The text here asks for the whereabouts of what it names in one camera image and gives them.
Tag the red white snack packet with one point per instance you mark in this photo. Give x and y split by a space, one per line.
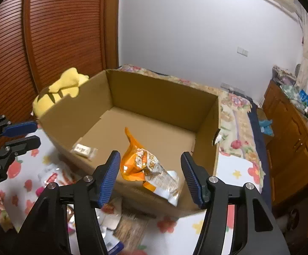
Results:
54 178

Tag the small beige snack packet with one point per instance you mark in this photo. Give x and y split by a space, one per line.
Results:
83 150

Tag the wooden dresser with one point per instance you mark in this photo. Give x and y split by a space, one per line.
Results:
289 138

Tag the blue cloth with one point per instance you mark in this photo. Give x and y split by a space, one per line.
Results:
265 127

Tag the strawberry printed bed sheet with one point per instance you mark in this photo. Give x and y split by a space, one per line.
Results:
230 170

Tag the cardboard box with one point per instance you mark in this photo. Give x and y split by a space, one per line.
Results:
148 130

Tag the orange snack packet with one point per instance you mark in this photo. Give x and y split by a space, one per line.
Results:
140 164

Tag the yellow plush toy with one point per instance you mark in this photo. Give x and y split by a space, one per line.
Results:
63 85

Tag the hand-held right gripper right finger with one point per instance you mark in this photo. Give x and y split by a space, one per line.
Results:
191 180

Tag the clutter of small dresser things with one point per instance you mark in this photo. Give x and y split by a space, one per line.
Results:
305 98

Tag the white wall switch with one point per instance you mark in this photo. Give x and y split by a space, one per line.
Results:
242 51

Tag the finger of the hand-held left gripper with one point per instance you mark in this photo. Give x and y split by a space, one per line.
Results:
26 143
21 128

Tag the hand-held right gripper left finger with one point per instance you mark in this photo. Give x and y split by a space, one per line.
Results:
110 180

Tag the wooden wardrobe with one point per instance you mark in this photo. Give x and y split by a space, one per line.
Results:
63 32

